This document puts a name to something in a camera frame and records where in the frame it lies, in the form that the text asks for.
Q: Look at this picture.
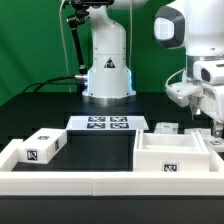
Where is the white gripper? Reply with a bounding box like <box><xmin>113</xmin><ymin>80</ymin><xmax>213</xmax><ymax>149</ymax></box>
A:
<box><xmin>189</xmin><ymin>60</ymin><xmax>224</xmax><ymax>138</ymax></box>

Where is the white cabinet body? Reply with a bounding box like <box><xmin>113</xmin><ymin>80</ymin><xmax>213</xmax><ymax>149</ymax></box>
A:
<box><xmin>133</xmin><ymin>130</ymin><xmax>210</xmax><ymax>172</ymax></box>

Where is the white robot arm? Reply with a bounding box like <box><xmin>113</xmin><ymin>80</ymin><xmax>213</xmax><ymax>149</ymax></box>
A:
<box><xmin>87</xmin><ymin>0</ymin><xmax>224</xmax><ymax>137</ymax></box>

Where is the white cabinet top block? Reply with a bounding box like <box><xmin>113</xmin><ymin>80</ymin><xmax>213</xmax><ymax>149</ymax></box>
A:
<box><xmin>17</xmin><ymin>128</ymin><xmax>67</xmax><ymax>164</ymax></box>

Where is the white base tag plate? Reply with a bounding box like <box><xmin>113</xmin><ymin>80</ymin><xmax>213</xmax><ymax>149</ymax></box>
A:
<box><xmin>66</xmin><ymin>116</ymin><xmax>149</xmax><ymax>131</ymax></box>

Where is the black cable bundle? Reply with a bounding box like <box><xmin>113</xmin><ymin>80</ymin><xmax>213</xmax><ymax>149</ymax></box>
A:
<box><xmin>22</xmin><ymin>76</ymin><xmax>84</xmax><ymax>94</ymax></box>

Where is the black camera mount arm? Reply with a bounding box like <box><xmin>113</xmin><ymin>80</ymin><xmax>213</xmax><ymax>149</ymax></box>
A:
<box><xmin>67</xmin><ymin>0</ymin><xmax>114</xmax><ymax>94</ymax></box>

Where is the white hanging cable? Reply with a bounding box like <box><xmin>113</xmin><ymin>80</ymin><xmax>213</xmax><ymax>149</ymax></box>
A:
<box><xmin>58</xmin><ymin>0</ymin><xmax>73</xmax><ymax>93</ymax></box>

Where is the white U-shaped fence frame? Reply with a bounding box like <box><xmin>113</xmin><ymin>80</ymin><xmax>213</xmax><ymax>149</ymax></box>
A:
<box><xmin>0</xmin><ymin>139</ymin><xmax>224</xmax><ymax>196</ymax></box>

